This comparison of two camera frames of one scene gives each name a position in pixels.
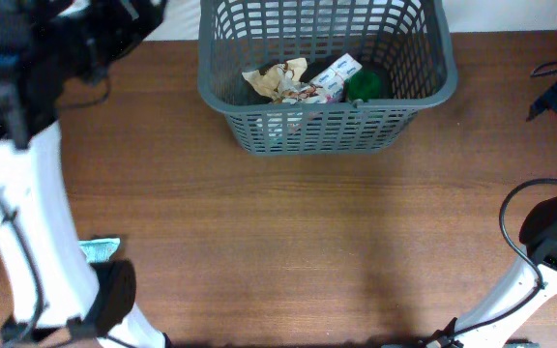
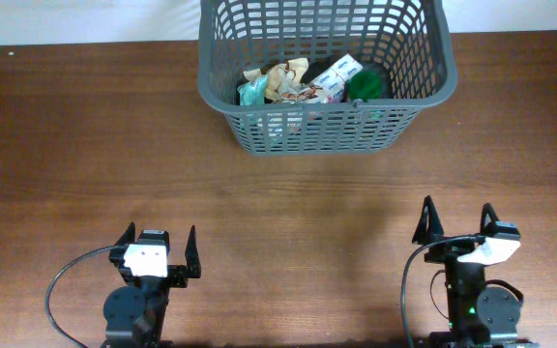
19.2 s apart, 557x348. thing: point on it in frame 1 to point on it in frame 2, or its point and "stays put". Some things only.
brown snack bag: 280,81 stays put
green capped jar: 364,85 stays put
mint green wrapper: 99,250 to 252,93
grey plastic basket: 405,43 stays put
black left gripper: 129,30 to 180,274
